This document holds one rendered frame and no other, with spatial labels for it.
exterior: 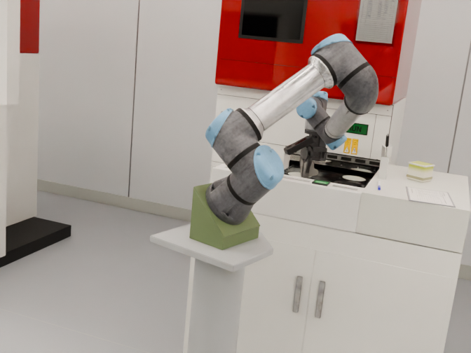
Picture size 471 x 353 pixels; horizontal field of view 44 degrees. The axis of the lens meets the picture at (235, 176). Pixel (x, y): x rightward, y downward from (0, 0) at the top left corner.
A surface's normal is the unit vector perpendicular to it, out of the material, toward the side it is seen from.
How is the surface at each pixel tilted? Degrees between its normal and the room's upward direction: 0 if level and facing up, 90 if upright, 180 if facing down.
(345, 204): 90
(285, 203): 90
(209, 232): 90
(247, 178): 97
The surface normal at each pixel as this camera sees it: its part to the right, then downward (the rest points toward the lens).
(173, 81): -0.35, 0.18
